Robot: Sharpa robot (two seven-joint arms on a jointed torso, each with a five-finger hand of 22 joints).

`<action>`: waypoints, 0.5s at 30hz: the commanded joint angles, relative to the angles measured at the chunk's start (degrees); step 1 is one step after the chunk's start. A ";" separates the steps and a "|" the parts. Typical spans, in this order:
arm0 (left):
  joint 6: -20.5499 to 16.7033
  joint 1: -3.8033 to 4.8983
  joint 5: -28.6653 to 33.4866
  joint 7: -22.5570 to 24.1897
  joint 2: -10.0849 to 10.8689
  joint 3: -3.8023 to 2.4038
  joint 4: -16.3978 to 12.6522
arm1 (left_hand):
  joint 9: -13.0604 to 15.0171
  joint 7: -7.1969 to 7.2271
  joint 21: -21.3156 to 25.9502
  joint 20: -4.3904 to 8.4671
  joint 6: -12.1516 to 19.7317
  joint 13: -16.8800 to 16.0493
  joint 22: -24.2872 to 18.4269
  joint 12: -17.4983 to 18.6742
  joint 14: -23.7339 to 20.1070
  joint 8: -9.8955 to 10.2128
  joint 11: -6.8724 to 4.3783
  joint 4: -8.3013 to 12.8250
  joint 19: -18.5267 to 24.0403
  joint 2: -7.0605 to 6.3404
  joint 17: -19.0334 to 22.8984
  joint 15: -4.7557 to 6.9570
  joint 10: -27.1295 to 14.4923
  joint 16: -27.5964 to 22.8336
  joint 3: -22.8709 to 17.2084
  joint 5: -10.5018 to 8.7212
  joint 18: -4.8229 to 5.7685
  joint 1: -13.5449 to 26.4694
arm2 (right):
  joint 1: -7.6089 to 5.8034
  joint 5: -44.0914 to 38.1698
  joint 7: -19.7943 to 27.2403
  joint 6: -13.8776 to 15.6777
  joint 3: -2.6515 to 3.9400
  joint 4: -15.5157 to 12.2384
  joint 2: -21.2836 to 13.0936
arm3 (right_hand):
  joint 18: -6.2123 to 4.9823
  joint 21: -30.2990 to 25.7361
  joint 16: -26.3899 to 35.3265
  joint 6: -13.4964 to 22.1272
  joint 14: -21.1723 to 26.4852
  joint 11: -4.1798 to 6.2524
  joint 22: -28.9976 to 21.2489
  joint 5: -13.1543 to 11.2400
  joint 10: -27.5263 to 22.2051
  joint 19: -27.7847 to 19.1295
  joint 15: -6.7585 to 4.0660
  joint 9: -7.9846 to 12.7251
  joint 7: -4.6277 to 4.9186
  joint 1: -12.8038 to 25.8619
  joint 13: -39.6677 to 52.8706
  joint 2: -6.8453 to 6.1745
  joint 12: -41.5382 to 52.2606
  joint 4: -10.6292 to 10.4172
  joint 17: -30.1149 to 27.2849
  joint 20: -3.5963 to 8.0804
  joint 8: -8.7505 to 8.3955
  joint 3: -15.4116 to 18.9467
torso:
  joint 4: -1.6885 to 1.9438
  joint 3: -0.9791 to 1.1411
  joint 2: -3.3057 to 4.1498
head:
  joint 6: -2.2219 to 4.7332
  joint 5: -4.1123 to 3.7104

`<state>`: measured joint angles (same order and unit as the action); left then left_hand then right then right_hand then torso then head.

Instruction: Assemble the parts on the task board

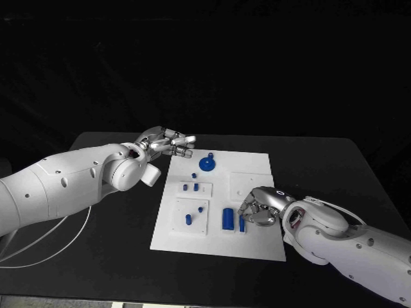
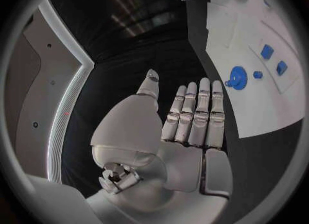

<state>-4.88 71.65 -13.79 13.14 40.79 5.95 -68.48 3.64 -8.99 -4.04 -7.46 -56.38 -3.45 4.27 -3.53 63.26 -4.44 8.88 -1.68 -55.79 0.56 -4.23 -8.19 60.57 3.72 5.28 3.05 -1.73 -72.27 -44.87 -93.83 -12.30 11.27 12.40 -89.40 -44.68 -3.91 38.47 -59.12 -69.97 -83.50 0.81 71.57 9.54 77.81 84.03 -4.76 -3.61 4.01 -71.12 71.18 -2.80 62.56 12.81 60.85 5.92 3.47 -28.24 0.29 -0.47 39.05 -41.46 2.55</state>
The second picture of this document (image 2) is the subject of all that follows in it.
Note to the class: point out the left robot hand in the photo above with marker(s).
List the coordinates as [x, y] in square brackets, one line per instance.
[183, 170]

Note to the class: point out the white task board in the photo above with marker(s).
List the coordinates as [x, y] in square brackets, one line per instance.
[243, 30]

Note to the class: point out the blue block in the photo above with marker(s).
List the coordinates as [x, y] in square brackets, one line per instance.
[281, 68]
[267, 52]

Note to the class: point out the blue gear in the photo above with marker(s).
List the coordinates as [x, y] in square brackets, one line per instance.
[238, 77]

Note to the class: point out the blue peg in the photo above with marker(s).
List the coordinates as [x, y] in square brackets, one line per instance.
[257, 74]

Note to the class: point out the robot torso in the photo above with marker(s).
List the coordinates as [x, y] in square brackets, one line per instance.
[58, 85]

